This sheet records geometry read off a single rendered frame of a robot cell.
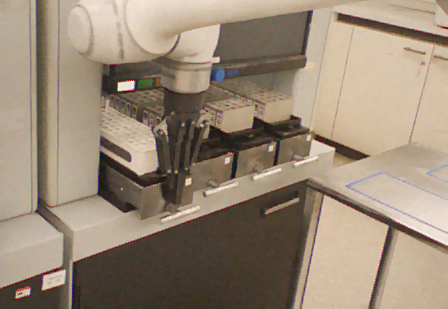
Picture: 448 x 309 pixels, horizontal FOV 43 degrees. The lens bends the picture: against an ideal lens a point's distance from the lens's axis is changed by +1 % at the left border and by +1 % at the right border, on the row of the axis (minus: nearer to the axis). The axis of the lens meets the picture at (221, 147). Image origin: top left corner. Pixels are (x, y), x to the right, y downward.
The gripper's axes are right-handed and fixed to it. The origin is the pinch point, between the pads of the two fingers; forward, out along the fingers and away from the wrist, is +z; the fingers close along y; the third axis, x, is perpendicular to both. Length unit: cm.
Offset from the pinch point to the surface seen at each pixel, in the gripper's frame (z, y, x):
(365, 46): 8, -229, -100
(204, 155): -1.6, -13.3, -6.2
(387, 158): -2, -51, 17
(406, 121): 44, -229, -64
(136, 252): 16.7, 4.2, -5.5
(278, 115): -3.9, -45.9, -13.1
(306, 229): 9.6, -24.4, 16.1
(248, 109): -7.3, -33.6, -13.1
